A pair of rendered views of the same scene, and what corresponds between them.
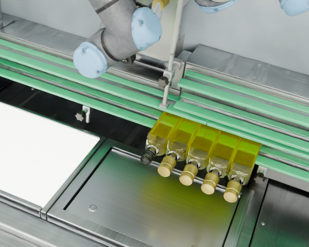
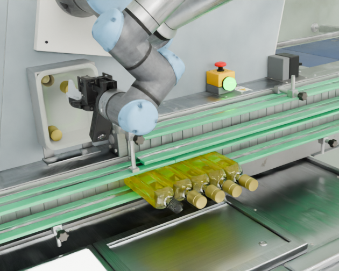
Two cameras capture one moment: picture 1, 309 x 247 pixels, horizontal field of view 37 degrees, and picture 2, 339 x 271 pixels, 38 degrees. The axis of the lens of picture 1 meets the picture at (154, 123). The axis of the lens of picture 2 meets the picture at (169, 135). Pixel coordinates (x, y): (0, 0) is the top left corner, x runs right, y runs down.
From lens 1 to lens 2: 0.86 m
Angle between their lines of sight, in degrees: 44
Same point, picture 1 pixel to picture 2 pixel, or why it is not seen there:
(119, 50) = (164, 91)
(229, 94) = (180, 124)
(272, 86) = (193, 106)
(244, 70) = (163, 108)
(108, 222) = not seen: outside the picture
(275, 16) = not seen: hidden behind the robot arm
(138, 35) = (177, 68)
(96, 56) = (152, 105)
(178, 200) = (206, 233)
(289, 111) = (220, 113)
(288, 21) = not seen: hidden behind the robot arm
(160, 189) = (185, 237)
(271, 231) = (264, 208)
